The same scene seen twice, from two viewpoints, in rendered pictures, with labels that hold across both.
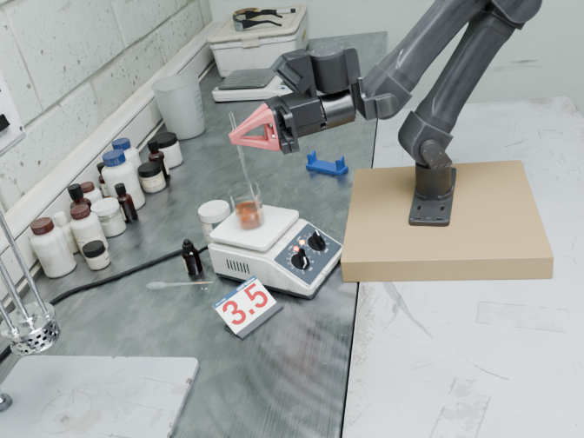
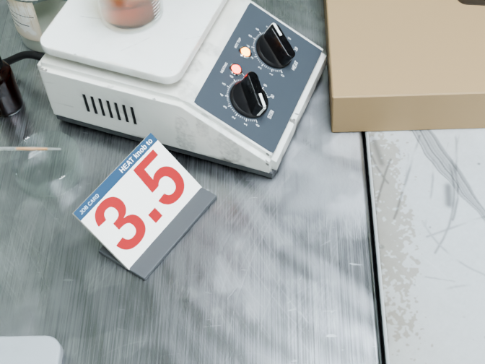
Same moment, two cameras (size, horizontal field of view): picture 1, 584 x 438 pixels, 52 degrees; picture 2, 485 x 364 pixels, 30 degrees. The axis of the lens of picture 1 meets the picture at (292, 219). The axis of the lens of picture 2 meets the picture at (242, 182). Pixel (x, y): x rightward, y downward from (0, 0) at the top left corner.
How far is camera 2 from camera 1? 0.35 m
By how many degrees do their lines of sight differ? 23
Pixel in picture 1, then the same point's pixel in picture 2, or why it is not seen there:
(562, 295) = not seen: outside the picture
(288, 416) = not seen: outside the picture
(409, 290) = (471, 152)
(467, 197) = not seen: outside the picture
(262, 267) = (169, 115)
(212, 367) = (92, 353)
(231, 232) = (90, 35)
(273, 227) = (183, 22)
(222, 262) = (71, 99)
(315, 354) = (306, 313)
